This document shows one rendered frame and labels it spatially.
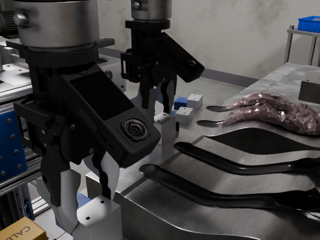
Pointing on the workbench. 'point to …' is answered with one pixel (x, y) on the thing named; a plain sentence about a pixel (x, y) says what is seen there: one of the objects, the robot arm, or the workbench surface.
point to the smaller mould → (310, 88)
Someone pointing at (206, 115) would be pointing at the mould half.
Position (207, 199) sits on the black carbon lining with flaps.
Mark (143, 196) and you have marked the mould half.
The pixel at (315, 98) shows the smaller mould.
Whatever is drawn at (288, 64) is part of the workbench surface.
